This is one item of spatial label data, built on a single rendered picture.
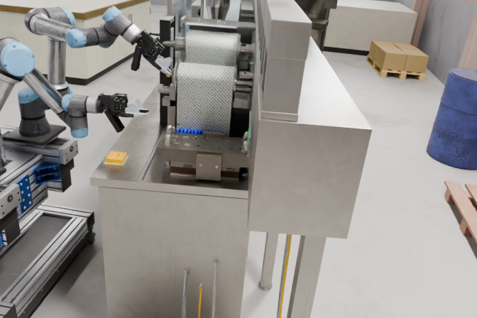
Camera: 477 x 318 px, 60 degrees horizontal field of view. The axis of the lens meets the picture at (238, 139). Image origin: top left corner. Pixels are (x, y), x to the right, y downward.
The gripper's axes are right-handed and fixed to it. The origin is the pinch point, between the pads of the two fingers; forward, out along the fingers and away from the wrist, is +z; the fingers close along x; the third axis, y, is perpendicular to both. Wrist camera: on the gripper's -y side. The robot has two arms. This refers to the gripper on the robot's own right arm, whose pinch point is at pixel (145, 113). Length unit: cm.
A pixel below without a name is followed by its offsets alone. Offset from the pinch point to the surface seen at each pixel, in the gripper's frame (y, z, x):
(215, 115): 2.1, 30.8, -0.2
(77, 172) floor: -109, -88, 127
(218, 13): 35, 25, 72
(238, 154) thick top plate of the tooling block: -6.0, 42.3, -19.9
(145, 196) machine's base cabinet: -25.6, 6.1, -25.9
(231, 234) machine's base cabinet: -41, 42, -26
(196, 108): 4.7, 22.3, -0.2
